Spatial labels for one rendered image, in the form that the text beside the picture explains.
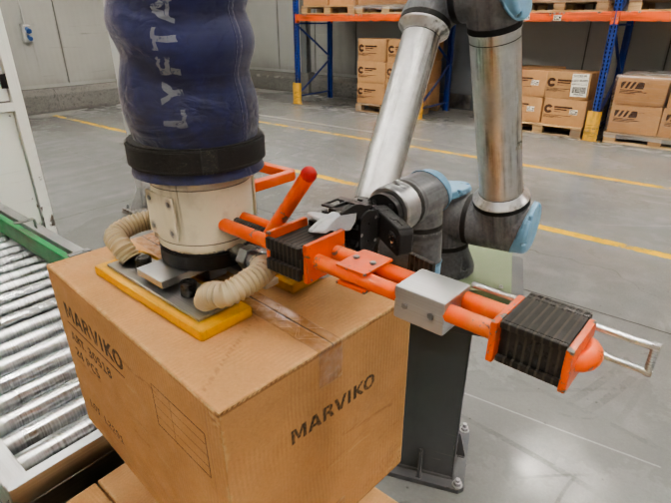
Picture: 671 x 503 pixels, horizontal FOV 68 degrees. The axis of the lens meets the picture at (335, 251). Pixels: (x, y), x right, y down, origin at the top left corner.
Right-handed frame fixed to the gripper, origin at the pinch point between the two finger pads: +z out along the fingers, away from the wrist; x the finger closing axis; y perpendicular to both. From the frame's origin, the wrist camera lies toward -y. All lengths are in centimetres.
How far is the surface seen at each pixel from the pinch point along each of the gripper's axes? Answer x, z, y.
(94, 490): -65, 23, 48
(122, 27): 29.9, 9.9, 26.4
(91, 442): -59, 19, 56
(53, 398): -65, 16, 87
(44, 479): -61, 30, 56
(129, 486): -65, 18, 43
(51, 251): -57, -20, 167
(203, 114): 18.4, 4.2, 18.3
